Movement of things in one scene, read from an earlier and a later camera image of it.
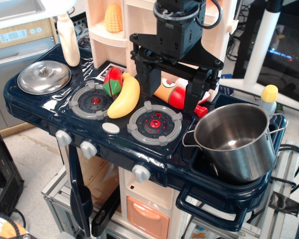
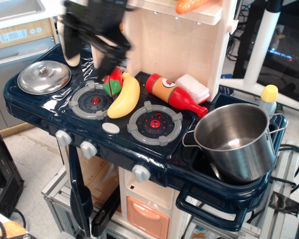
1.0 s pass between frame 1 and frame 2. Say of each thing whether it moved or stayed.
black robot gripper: moved
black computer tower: stayed
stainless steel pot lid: stayed
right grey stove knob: stayed
